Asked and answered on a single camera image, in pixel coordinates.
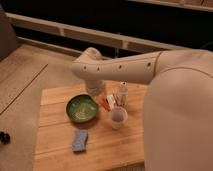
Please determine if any red orange pepper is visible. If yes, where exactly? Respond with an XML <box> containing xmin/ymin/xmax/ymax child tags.
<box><xmin>98</xmin><ymin>96</ymin><xmax>110</xmax><ymax>111</ymax></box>

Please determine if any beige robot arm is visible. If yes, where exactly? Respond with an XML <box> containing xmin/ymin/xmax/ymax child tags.
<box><xmin>72</xmin><ymin>48</ymin><xmax>213</xmax><ymax>171</ymax></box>

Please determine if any green ceramic bowl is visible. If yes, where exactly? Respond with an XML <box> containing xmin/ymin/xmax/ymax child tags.
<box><xmin>66</xmin><ymin>94</ymin><xmax>99</xmax><ymax>123</ymax></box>

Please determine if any white ceramic cup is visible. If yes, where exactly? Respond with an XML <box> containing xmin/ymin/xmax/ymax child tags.
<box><xmin>109</xmin><ymin>107</ymin><xmax>128</xmax><ymax>130</ymax></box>

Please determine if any small white brown box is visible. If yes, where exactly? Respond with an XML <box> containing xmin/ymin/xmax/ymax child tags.
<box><xmin>107</xmin><ymin>94</ymin><xmax>116</xmax><ymax>109</ymax></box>

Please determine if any blue sponge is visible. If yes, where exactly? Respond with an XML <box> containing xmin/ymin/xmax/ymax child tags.
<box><xmin>72</xmin><ymin>129</ymin><xmax>88</xmax><ymax>152</ymax></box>

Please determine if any black caster wheel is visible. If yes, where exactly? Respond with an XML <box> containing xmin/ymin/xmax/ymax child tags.
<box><xmin>0</xmin><ymin>131</ymin><xmax>10</xmax><ymax>144</ymax></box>

